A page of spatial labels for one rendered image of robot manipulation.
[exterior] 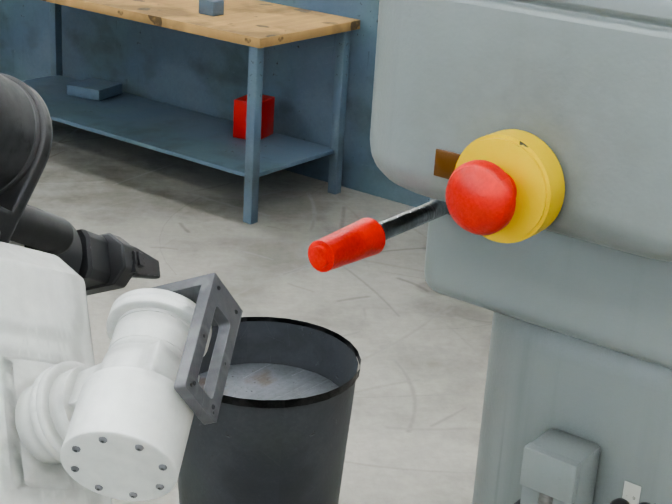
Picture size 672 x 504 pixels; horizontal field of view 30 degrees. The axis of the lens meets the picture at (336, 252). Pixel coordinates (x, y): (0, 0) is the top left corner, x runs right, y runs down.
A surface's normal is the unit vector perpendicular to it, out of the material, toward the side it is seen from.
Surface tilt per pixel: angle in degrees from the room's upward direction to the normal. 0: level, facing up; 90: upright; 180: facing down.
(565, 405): 90
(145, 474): 115
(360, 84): 90
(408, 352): 0
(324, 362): 87
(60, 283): 58
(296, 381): 0
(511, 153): 90
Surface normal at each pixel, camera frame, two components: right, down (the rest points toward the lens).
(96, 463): -0.12, 0.71
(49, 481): 0.80, -0.33
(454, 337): 0.06, -0.94
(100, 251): 0.94, -0.19
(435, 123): -0.60, 0.25
